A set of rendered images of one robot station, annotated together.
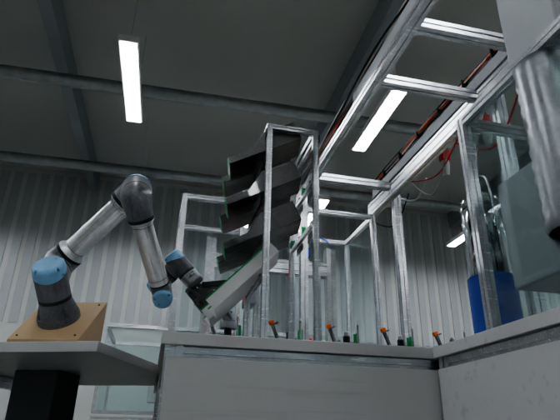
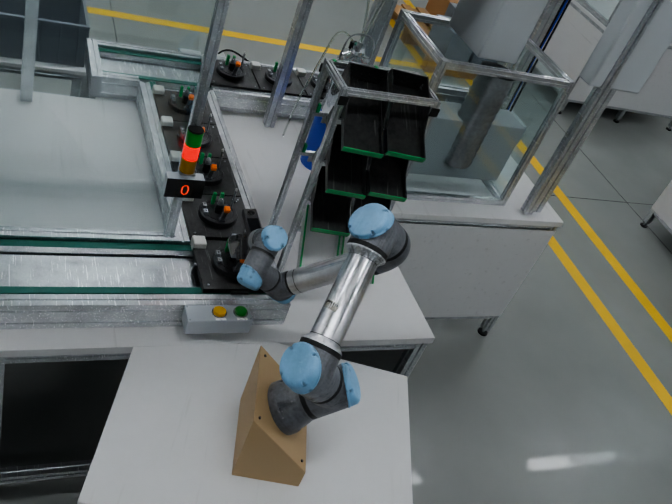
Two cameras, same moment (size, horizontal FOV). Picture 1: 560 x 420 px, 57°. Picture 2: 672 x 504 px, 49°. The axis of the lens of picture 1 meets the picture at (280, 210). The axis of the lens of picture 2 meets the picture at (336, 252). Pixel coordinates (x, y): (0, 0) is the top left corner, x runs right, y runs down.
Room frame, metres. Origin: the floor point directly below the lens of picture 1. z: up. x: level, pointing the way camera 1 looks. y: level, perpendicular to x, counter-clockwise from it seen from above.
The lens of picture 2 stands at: (2.43, 2.06, 2.60)
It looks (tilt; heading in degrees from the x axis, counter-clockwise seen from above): 37 degrees down; 250
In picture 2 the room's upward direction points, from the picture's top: 23 degrees clockwise
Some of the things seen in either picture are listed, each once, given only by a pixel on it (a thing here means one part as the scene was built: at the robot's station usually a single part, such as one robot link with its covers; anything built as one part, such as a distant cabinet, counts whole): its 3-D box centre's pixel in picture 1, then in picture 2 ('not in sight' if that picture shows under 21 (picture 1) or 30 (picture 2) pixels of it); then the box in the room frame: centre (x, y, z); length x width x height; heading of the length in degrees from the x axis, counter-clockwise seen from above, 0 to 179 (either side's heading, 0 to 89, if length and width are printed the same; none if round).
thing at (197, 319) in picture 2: not in sight; (217, 318); (2.11, 0.43, 0.93); 0.21 x 0.07 x 0.06; 13
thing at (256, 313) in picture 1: (258, 246); (197, 110); (2.30, 0.10, 1.46); 0.03 x 0.03 x 1.00; 13
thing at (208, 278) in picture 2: not in sight; (231, 265); (2.08, 0.20, 0.96); 0.24 x 0.24 x 0.02; 13
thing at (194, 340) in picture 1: (335, 381); (201, 208); (2.18, -0.23, 0.85); 1.50 x 1.41 x 0.03; 13
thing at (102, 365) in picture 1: (62, 368); (267, 431); (1.94, 0.77, 0.84); 0.90 x 0.70 x 0.03; 172
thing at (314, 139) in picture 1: (280, 246); (343, 180); (1.75, 0.00, 1.26); 0.36 x 0.21 x 0.80; 13
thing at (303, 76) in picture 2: not in sight; (325, 78); (1.63, -1.28, 1.01); 0.24 x 0.24 x 0.13; 13
